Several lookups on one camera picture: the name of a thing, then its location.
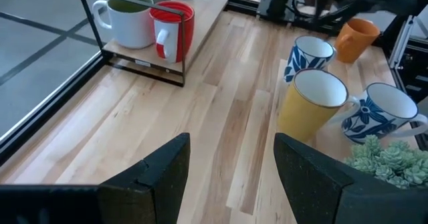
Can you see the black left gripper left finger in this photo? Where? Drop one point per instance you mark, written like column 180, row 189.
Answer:
column 157, row 184

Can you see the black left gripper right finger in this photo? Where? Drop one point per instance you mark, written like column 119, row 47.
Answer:
column 307, row 180

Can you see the yellow mug white interior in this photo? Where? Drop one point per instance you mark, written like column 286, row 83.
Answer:
column 301, row 113

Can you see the blue floral white mug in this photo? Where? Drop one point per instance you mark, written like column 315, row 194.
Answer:
column 304, row 60
column 378, row 120

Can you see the orange mug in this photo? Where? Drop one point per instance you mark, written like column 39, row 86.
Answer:
column 354, row 43

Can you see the white mug olive interior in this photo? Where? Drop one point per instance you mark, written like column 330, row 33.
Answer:
column 130, row 26

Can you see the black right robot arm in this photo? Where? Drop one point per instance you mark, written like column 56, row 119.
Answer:
column 368, row 1

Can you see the succulent plant in patterned pot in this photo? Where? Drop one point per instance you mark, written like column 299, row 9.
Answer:
column 394, row 164

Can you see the black aluminium table frame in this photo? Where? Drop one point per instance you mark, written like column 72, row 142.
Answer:
column 33, row 127

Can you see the silver metal bracket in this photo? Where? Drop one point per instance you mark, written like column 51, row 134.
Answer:
column 401, row 43

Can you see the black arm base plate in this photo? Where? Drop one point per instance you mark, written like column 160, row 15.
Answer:
column 277, row 8

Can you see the wooden shelf riser black frame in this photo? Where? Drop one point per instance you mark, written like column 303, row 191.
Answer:
column 207, row 13

